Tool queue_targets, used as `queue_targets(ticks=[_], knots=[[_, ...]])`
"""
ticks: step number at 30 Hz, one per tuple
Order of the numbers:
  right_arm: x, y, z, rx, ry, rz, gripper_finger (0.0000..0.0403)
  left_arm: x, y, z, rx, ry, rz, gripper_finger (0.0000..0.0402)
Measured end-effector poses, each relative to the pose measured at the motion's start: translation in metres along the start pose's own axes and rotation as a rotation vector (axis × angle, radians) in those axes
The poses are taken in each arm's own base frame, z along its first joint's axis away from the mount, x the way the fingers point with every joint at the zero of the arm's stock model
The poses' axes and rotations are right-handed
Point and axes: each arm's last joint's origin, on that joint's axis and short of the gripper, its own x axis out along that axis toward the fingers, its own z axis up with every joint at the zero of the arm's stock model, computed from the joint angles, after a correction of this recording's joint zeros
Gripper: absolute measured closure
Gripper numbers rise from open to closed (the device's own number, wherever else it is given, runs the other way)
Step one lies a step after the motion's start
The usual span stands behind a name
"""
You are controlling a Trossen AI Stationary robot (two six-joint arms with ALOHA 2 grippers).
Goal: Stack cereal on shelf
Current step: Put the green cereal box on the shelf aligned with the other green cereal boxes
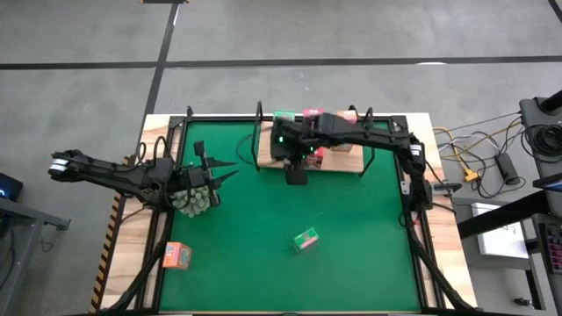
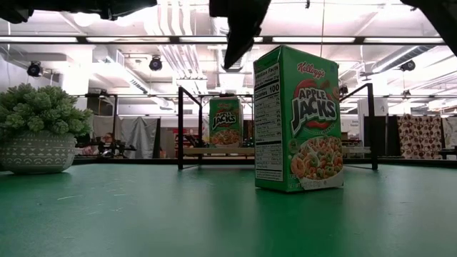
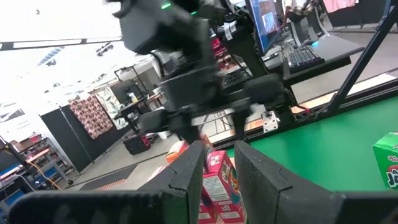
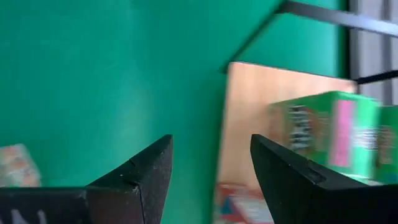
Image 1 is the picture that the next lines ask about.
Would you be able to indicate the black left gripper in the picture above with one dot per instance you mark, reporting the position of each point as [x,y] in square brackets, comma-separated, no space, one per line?
[193,177]

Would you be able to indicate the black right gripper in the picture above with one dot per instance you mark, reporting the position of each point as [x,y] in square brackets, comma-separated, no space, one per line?
[292,149]

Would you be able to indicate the red Froot Loops cereal box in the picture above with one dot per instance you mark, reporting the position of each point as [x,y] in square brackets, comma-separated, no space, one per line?
[315,161]
[312,112]

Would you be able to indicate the green Apple Jacks cereal box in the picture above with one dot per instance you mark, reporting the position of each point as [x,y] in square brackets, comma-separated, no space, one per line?
[306,239]
[284,115]

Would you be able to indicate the orange Mini Wheats cereal box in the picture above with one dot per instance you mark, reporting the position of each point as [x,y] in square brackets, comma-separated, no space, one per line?
[342,148]
[177,255]
[350,115]

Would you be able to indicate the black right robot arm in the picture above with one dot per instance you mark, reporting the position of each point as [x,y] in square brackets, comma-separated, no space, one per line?
[373,136]

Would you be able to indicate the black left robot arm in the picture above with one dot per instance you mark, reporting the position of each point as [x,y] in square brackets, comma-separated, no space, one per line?
[114,175]

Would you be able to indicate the green succulent in patterned pot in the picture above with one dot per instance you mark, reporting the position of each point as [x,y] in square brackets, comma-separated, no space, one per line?
[195,204]

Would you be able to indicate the green table mat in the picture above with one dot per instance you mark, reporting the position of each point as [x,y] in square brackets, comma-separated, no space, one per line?
[263,281]

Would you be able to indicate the yellow black hazard tape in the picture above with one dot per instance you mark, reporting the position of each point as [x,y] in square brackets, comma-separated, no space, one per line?
[105,259]

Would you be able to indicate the yellow plug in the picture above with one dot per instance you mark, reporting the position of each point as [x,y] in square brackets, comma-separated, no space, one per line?
[471,176]

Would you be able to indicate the grey metal desk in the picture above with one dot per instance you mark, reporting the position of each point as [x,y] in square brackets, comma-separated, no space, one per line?
[26,215]

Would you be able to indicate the black device with blue light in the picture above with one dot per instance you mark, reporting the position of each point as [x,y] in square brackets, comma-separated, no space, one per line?
[9,186]

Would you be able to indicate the black power strip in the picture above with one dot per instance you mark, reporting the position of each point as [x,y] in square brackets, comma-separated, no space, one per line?
[507,168]

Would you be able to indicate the white board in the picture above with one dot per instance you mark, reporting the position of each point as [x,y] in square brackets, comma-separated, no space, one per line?
[500,241]

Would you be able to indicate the grey equipment stand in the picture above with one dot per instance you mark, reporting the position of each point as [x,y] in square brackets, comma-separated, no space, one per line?
[531,112]

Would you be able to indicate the black desk beam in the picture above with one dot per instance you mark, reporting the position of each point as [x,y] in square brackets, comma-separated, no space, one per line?
[531,208]

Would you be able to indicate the black flat screen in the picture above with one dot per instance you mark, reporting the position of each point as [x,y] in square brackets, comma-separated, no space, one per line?
[549,182]

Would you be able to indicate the small black object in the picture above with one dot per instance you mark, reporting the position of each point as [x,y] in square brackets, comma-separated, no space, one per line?
[522,302]

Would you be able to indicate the backlit keyboard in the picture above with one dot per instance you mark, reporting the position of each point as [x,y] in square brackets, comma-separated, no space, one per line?
[554,248]

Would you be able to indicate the black metal table frame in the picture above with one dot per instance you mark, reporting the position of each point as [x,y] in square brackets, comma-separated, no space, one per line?
[175,120]

